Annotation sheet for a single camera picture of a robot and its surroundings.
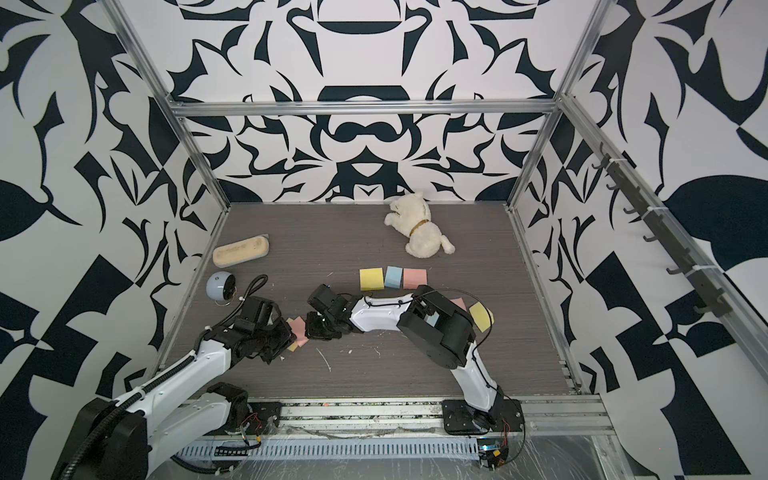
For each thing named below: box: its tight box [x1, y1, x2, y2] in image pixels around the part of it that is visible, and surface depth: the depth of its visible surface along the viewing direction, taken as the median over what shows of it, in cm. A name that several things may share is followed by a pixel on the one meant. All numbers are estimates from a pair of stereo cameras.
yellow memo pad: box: [359, 267, 385, 291], surface depth 101 cm
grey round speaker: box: [206, 271, 236, 301], surface depth 91 cm
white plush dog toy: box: [384, 192, 455, 259], surface depth 106 cm
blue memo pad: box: [384, 266, 403, 289], surface depth 101 cm
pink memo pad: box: [403, 268, 428, 290], surface depth 101 cm
